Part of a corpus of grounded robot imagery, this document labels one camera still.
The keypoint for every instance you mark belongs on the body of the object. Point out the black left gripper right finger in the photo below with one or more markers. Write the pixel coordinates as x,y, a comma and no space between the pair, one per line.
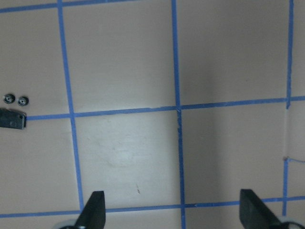
254,214

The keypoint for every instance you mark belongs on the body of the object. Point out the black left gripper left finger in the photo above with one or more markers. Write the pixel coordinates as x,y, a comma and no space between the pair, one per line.
93,216

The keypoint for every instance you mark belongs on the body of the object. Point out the black rectangular brake pad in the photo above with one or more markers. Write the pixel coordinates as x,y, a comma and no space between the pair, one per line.
12,119

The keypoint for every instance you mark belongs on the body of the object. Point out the small black bearing gear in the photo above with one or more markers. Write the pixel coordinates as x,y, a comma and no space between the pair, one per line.
9,98

